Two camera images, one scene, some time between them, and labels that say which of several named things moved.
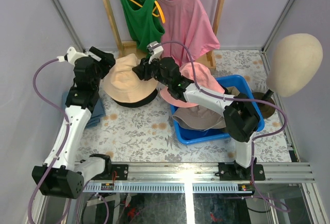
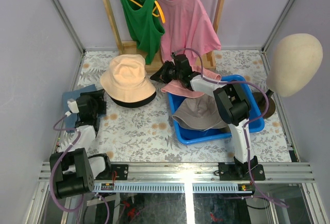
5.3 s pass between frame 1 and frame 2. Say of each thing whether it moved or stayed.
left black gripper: moved
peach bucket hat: stayed
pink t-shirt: stayed
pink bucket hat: moved
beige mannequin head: stayed
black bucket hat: stayed
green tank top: stayed
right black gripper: moved
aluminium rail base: stayed
